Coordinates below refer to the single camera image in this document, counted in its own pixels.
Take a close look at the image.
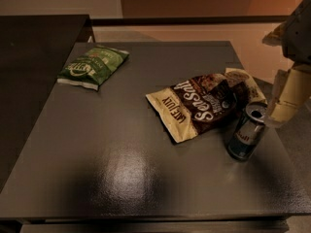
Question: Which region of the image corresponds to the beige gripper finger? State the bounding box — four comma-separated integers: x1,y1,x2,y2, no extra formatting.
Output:
262,22,286,47
264,62,311,128

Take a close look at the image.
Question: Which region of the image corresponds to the brown chip bag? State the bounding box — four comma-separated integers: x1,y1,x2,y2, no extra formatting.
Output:
146,68,266,143

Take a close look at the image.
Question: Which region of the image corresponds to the green jalapeno chip bag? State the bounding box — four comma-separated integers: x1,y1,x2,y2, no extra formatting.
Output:
57,46,129,90

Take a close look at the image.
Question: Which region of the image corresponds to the silver blue drink can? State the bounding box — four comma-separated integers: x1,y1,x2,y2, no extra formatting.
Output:
227,102,267,161

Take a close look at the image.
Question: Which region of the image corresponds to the dark side cabinet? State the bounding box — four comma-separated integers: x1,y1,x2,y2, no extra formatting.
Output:
0,15,93,190

